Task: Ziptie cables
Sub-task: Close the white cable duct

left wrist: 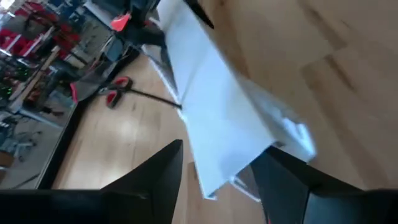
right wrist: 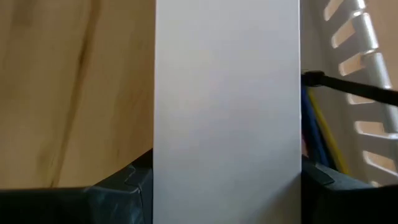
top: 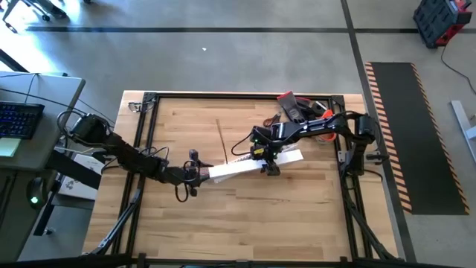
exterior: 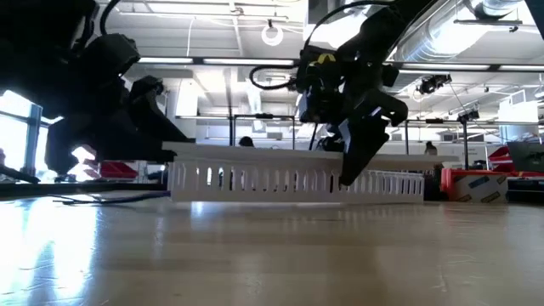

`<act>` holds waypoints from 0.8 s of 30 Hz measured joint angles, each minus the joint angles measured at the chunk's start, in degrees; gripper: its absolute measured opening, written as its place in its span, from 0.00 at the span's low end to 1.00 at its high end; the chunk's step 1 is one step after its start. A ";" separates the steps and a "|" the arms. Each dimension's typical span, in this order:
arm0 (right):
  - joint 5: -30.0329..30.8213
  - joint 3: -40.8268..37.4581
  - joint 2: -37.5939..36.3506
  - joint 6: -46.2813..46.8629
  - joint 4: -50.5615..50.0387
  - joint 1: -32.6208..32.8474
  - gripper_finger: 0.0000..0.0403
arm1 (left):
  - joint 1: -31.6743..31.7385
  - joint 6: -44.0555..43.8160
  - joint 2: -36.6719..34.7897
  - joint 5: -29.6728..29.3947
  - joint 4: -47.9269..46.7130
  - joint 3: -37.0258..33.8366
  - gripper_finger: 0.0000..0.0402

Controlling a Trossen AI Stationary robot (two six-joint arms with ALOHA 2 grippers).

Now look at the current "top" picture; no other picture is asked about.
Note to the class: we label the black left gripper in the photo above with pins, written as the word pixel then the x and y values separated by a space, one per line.
pixel 184 175

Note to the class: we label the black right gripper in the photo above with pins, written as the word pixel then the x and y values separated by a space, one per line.
pixel 264 147

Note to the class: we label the white duct cover strip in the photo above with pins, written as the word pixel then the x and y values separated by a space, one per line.
pixel 241 167

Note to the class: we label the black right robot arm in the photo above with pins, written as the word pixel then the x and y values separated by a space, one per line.
pixel 334 128

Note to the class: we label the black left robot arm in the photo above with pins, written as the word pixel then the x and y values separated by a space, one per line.
pixel 119 150

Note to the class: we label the orange tape dispenser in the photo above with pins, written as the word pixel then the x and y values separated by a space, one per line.
pixel 328 138

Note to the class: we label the black grey work glove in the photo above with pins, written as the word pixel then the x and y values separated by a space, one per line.
pixel 305 106
pixel 288 104

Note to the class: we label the grey metal mounting plate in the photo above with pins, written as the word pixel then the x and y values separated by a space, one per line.
pixel 341 156

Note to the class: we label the black tape roll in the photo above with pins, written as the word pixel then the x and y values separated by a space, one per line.
pixel 318 108

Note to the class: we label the clear safety glasses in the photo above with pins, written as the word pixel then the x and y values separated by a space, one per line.
pixel 133 107

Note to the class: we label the white cardboard box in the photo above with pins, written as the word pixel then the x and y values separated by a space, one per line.
pixel 80 188

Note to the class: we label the black striped floor mat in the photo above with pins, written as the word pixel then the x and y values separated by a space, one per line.
pixel 416 141

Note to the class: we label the grey desk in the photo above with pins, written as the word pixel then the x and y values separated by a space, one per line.
pixel 56 111

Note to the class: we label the black computer mouse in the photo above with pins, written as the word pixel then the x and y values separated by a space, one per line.
pixel 35 193

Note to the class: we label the black keyboard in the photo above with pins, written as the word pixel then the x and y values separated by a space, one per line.
pixel 18 121

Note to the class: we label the grey metal bar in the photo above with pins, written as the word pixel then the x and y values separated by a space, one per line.
pixel 461 119

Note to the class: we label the green sticky note pad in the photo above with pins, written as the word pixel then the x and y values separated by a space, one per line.
pixel 9 147

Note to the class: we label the black and red tool box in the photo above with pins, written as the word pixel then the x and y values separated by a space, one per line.
pixel 435 20

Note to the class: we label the grey chair base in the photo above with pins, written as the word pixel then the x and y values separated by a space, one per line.
pixel 52 11

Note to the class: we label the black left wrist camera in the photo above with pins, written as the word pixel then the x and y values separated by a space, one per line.
pixel 193 154

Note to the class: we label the black aluminium table frame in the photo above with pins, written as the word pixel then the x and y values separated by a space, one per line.
pixel 186 95

